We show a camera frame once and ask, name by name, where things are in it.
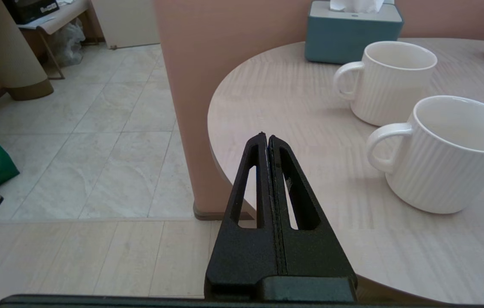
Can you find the beige sink pedestal column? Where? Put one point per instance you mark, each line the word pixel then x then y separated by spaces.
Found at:
pixel 7 55

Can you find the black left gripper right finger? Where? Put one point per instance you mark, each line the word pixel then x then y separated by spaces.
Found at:
pixel 310 256

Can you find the clear plastic bag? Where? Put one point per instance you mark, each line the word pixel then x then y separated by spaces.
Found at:
pixel 69 42

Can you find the luggage bench with metal legs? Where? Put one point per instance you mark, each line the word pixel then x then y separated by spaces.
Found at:
pixel 64 13

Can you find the white paper tissue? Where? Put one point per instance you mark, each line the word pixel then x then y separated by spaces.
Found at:
pixel 355 5

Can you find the black box appliance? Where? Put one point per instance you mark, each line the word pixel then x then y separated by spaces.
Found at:
pixel 30 8

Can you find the cream door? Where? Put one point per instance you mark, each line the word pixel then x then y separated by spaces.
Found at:
pixel 126 21

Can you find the white ribbed mug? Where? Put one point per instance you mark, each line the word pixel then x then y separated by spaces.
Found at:
pixel 443 179
pixel 387 93

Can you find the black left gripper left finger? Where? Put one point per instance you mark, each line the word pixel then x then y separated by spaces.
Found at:
pixel 246 256

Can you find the teal tissue box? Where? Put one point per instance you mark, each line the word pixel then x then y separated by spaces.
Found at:
pixel 344 39

